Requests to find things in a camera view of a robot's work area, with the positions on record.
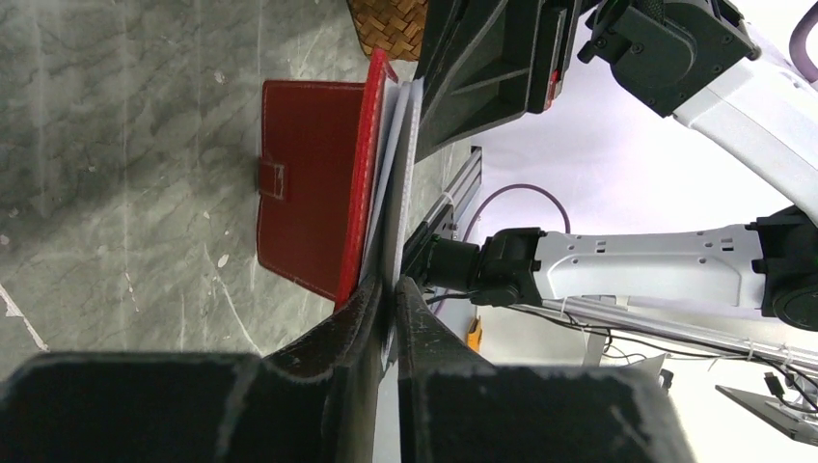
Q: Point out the red leather card holder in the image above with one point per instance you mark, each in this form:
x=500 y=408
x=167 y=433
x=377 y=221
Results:
x=317 y=167

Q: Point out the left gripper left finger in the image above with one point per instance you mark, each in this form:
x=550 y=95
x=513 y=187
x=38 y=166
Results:
x=313 y=400

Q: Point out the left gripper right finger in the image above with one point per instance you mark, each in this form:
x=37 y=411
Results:
x=454 y=406

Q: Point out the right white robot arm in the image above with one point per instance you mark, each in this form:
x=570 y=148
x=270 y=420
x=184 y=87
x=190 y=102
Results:
x=763 y=113

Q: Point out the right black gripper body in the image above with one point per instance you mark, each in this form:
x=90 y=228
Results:
x=664 y=52

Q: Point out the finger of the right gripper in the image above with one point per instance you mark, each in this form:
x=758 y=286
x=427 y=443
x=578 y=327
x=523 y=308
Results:
x=483 y=64
x=569 y=13

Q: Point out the brown wicker divided basket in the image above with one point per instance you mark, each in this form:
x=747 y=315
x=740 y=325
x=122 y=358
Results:
x=394 y=26

